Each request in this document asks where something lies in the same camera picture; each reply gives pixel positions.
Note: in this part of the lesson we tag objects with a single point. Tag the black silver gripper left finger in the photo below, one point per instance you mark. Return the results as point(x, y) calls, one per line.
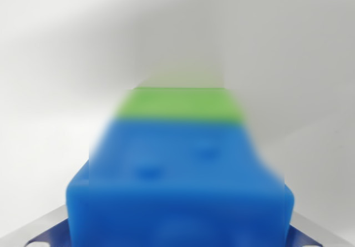
point(47, 230)

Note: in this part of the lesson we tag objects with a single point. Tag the black silver gripper right finger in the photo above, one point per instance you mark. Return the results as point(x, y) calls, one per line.
point(308, 234)

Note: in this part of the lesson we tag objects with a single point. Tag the blue cube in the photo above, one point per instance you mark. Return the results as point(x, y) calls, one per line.
point(180, 197)

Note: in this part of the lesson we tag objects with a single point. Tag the green cube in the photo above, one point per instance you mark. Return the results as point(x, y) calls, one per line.
point(180, 104)

